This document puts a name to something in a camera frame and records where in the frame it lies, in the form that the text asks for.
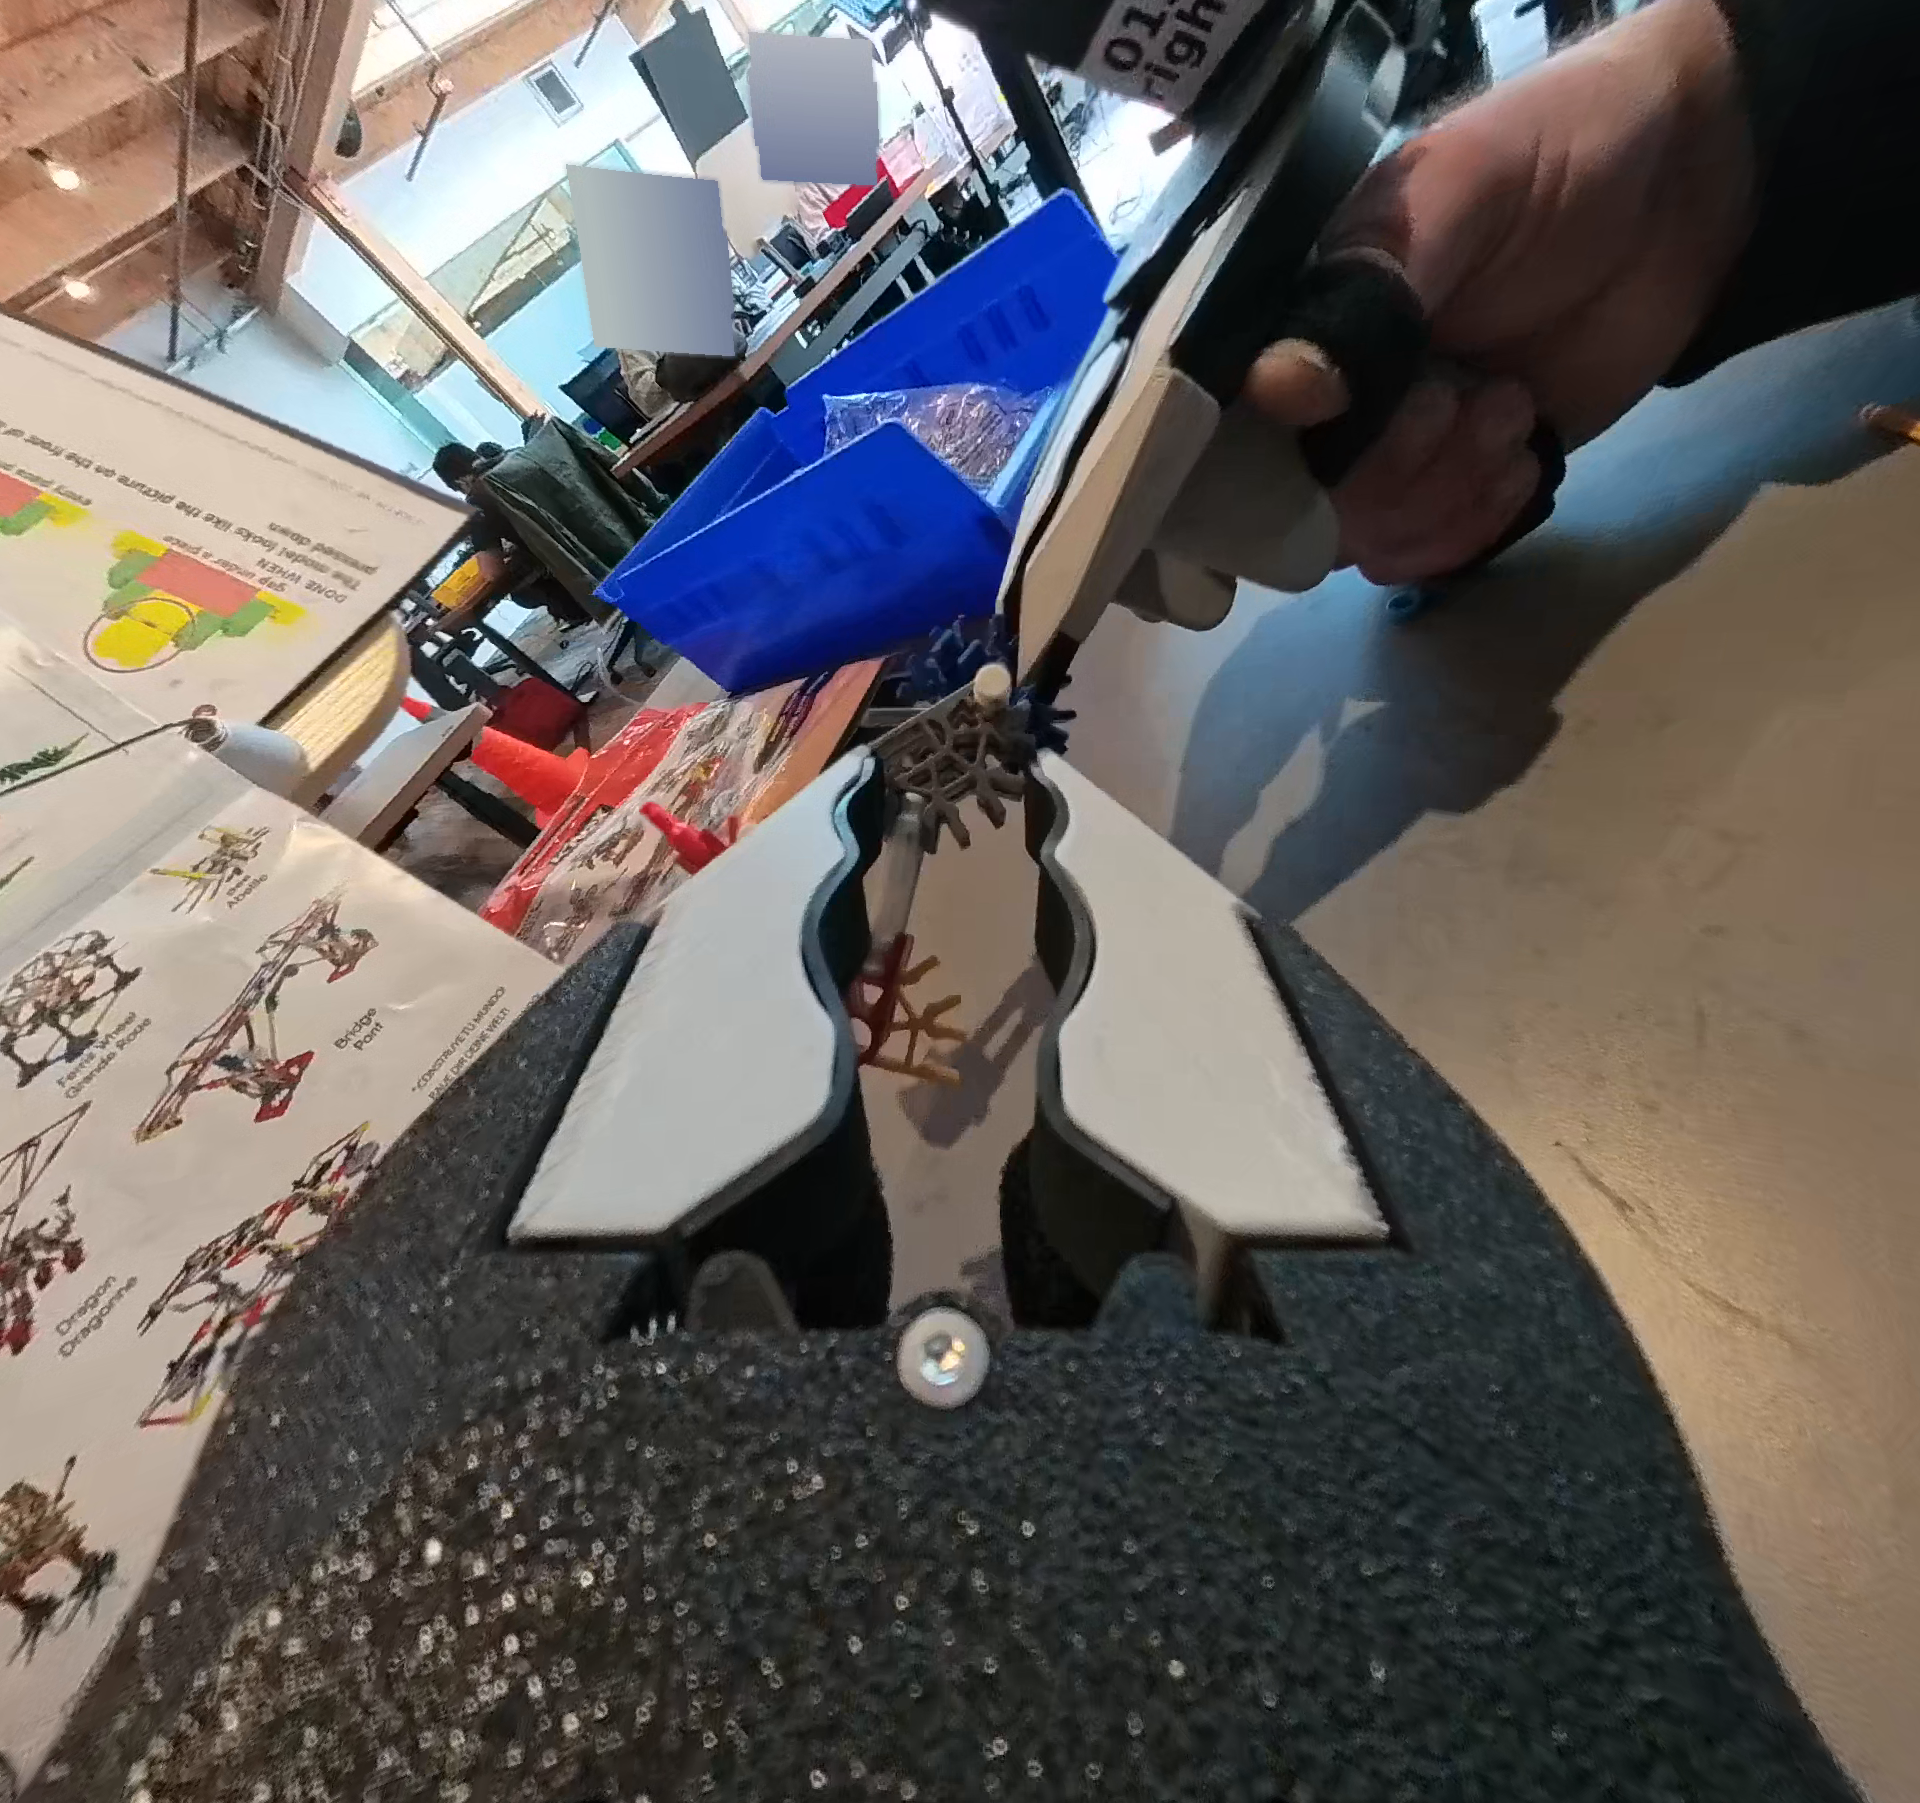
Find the card with block drawing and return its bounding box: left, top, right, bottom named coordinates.
left=0, top=316, right=470, bottom=725

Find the printed instruction sheet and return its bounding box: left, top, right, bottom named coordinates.
left=0, top=634, right=564, bottom=1791

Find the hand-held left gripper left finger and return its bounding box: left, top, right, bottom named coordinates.
left=509, top=750, right=883, bottom=1250

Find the black hanging screen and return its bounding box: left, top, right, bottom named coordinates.
left=629, top=0, right=747, bottom=172

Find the clear plastic parts bag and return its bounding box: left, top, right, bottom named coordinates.
left=822, top=381, right=1059, bottom=492

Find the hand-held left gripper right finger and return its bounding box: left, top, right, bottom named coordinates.
left=1033, top=750, right=1394, bottom=1250

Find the blue connector cluster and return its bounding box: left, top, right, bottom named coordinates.
left=899, top=615, right=1076, bottom=772

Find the blue storage bin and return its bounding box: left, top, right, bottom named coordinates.
left=596, top=186, right=1125, bottom=697

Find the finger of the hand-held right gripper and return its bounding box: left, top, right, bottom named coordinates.
left=989, top=337, right=1122, bottom=623
left=1007, top=344, right=1224, bottom=674

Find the orange red toy parts bag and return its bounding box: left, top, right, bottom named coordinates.
left=480, top=655, right=888, bottom=965

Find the dark green jacket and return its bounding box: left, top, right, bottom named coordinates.
left=486, top=416, right=669, bottom=619

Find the white round holder base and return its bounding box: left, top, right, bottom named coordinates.
left=181, top=711, right=318, bottom=797

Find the person's right hand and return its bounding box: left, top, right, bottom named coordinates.
left=1244, top=0, right=1758, bottom=589

